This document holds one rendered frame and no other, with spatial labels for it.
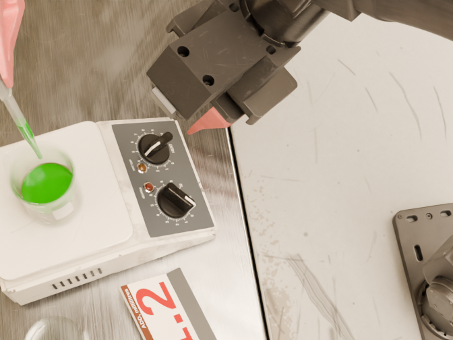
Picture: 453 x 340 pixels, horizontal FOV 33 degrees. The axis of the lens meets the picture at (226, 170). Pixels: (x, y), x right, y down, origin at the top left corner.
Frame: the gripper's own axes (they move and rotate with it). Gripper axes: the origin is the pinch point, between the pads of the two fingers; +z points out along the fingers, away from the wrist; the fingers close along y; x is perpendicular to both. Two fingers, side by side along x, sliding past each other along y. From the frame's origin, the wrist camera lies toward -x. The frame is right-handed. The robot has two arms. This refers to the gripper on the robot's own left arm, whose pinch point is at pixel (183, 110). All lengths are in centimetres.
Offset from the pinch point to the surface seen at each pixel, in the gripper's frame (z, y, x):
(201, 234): 7.5, 9.4, -1.6
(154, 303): 11.3, 11.3, -8.0
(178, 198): 5.6, 5.5, -2.4
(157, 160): 6.8, 1.5, -0.3
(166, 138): 5.5, 0.5, 1.2
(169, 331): 11.1, 14.1, -8.8
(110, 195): 6.3, 1.4, -7.3
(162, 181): 7.2, 3.3, -1.2
